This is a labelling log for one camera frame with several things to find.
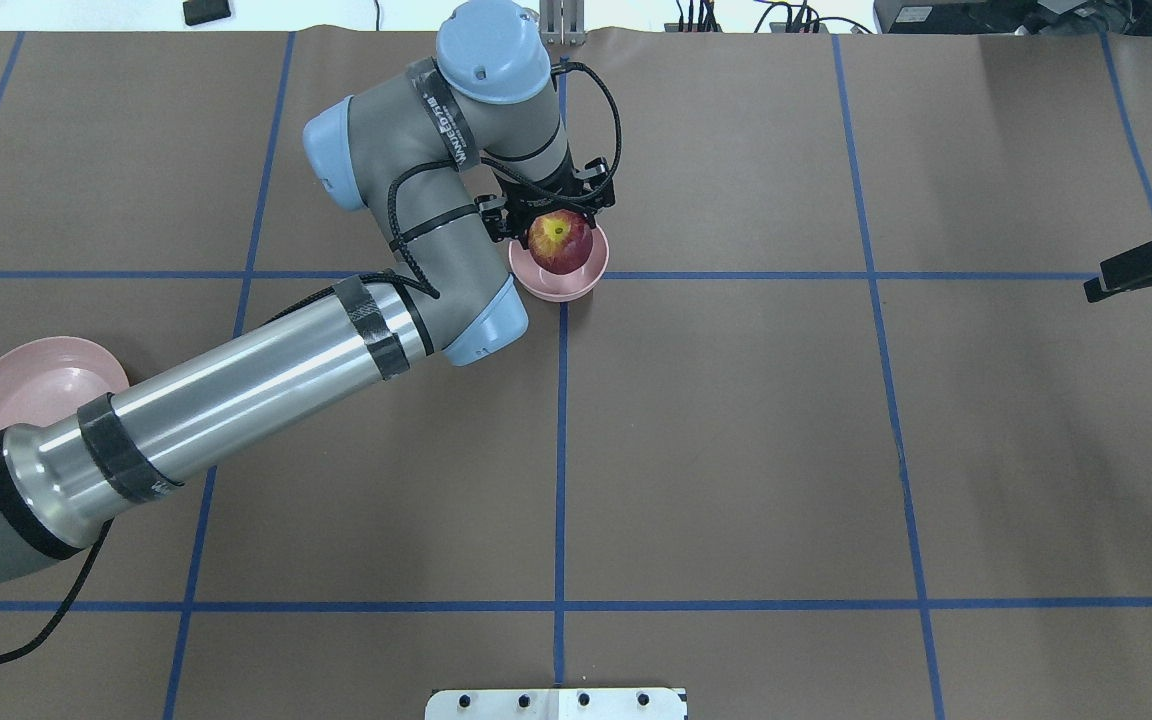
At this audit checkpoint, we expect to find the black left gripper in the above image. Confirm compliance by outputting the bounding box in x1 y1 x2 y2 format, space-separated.
475 156 617 247

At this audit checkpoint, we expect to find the red yellow apple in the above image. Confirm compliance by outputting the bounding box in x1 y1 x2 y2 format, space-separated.
526 209 593 275

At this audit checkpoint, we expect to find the pink bowl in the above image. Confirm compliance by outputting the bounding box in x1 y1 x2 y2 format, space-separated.
507 225 611 304

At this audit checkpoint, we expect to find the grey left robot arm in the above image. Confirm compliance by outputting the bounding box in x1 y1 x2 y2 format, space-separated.
0 1 620 583

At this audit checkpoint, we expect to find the pink plate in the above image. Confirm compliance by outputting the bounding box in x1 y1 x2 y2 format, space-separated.
0 336 131 430

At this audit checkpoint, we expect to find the black equipment at table edge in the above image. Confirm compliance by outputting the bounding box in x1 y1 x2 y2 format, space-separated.
872 1 1152 37

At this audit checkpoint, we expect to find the black box on floor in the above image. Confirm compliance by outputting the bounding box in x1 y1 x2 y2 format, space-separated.
180 0 232 28

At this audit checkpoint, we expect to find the grey metal post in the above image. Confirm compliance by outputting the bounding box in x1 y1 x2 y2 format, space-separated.
538 0 588 47

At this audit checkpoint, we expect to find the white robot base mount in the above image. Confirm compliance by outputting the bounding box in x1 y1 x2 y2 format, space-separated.
424 687 689 719

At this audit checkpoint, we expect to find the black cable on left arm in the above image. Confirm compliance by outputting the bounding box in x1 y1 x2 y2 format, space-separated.
0 60 623 670

